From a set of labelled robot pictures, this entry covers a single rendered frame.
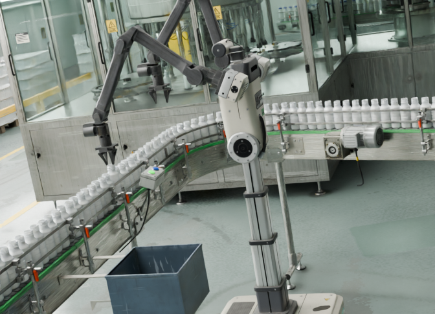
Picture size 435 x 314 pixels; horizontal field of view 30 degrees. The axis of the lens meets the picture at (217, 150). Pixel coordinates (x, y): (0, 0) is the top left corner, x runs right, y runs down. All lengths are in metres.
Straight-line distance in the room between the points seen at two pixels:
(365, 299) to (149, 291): 2.02
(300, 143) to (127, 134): 2.62
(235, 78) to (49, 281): 1.21
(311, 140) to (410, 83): 3.71
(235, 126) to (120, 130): 3.45
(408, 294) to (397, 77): 3.92
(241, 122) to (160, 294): 1.06
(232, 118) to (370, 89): 4.78
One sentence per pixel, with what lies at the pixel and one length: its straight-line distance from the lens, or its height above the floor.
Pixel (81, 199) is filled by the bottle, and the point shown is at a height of 1.14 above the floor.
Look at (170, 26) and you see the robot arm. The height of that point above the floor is 1.79.
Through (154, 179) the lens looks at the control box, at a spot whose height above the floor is 1.09.
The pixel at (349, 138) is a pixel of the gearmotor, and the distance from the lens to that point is 4.61.
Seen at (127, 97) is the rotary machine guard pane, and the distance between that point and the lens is 7.20.
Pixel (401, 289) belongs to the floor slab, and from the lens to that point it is 5.06.
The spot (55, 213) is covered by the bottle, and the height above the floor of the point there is 1.16.
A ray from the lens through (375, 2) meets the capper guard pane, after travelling 8.45.
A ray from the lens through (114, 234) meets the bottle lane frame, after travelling 3.92.
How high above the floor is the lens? 2.09
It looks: 13 degrees down
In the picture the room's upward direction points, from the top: 10 degrees counter-clockwise
